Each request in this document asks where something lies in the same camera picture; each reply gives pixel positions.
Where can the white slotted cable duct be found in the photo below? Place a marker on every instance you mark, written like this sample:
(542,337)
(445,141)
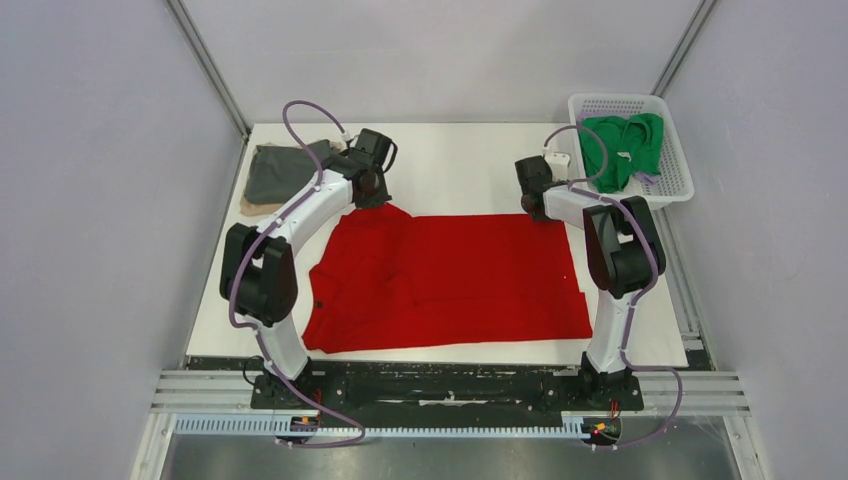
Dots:
(288,426)

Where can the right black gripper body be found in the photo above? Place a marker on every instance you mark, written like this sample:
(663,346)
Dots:
(523,201)

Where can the red t-shirt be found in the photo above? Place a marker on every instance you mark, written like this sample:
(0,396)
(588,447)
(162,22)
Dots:
(391,280)

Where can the folded dark grey t-shirt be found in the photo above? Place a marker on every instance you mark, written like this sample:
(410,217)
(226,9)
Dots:
(278,175)

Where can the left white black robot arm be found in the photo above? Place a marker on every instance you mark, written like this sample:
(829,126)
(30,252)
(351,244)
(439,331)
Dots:
(259,278)

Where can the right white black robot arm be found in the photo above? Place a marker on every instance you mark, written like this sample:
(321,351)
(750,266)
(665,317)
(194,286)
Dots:
(625,259)

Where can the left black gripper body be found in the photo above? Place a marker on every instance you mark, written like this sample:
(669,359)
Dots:
(379,194)

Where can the white plastic basket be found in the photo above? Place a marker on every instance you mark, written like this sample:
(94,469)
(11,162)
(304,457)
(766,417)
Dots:
(675,183)

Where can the green t-shirt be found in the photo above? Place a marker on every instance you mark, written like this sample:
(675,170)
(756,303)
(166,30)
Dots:
(615,149)

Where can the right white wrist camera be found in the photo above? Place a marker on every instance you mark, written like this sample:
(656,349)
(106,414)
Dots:
(559,164)

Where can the aluminium frame rail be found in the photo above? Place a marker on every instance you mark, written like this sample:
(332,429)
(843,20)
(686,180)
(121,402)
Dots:
(705,394)

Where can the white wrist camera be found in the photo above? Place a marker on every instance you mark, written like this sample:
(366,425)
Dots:
(348,139)
(559,164)

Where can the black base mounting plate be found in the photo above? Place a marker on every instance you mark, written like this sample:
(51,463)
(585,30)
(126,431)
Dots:
(381,394)

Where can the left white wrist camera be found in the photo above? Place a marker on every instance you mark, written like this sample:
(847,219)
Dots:
(348,139)

